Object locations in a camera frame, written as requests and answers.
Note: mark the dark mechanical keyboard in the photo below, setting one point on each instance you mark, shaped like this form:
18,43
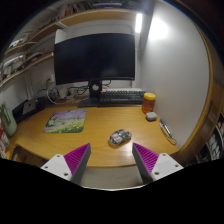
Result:
121,96

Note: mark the silver mini computer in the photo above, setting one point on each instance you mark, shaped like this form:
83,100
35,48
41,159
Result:
29,106

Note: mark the wooden wall shelf unit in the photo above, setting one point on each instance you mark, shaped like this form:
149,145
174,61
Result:
40,31

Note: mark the white power strip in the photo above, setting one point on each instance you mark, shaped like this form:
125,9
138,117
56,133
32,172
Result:
64,93

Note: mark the floral print mouse pad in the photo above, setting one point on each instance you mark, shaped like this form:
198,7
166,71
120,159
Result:
65,121

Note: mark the transparent computer mouse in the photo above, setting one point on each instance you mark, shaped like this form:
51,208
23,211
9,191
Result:
120,137

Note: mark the small grey earbuds case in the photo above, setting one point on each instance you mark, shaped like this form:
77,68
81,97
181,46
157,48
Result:
151,116

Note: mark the white wall outlet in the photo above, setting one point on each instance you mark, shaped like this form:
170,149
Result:
50,80

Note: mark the pale green bag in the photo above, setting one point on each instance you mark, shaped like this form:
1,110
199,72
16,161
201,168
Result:
8,120

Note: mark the white tube lamp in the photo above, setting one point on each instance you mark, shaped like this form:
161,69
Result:
138,22

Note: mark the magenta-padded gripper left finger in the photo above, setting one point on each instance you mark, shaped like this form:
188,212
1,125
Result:
60,165

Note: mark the black desktop stand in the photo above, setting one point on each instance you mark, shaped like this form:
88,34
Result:
20,115

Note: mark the black computer monitor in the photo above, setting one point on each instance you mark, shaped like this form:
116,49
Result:
95,58

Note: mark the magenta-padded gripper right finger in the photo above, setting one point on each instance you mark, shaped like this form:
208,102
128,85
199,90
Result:
163,165

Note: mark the orange jar with yellow lid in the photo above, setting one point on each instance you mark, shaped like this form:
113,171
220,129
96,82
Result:
148,104

